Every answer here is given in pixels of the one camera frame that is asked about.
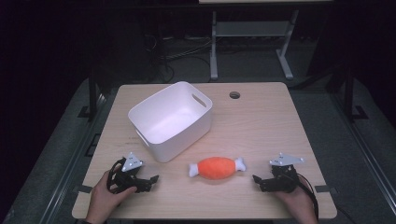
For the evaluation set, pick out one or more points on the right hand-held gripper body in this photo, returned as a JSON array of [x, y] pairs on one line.
[[284, 179]]

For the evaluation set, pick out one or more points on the white plastic basket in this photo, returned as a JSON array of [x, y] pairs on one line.
[[174, 123]]

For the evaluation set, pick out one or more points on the orange plush meat bone toy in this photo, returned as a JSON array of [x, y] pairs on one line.
[[217, 168]]

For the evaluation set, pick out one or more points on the black metal post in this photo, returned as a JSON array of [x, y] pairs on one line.
[[92, 93]]

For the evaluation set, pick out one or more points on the person's left hand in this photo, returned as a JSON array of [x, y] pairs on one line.
[[104, 197]]

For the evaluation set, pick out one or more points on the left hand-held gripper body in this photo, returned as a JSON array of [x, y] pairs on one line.
[[132, 163]]

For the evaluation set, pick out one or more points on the grey metal stand frame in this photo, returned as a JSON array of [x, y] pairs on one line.
[[249, 28]]

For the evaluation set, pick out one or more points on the person's right hand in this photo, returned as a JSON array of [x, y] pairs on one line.
[[297, 202]]

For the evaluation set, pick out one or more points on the grey tape strip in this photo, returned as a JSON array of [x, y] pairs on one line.
[[322, 188], [83, 188]]

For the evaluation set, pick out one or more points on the aluminium floor rail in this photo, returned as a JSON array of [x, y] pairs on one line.
[[364, 146], [73, 161]]

